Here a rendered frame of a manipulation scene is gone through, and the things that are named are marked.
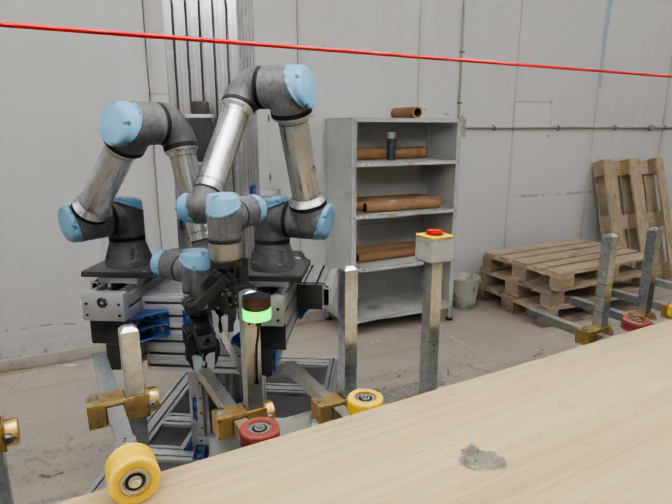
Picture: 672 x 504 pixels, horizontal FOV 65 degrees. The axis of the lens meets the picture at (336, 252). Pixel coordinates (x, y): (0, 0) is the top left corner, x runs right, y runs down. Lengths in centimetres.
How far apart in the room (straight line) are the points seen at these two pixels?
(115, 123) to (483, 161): 372
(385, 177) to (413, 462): 336
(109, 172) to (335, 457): 100
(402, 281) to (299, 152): 306
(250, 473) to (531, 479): 49
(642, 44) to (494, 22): 182
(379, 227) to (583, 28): 263
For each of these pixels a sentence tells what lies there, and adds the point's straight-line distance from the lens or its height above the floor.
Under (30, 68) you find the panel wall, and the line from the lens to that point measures 366.
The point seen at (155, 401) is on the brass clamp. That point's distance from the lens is 117.
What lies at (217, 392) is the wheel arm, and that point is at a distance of 137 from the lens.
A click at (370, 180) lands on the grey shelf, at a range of 416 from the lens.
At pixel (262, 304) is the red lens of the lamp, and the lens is 110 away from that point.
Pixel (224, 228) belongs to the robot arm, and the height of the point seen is 127.
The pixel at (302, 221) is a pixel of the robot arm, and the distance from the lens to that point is 162.
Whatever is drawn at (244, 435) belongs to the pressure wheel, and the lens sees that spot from 111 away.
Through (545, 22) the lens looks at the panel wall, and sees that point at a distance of 526.
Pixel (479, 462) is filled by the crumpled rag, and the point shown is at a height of 91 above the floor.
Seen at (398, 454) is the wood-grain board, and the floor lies 90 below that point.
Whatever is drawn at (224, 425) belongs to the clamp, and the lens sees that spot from 125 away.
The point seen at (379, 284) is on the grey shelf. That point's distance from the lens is 438.
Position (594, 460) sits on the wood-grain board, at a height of 90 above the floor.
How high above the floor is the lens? 149
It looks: 13 degrees down
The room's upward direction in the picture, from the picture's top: straight up
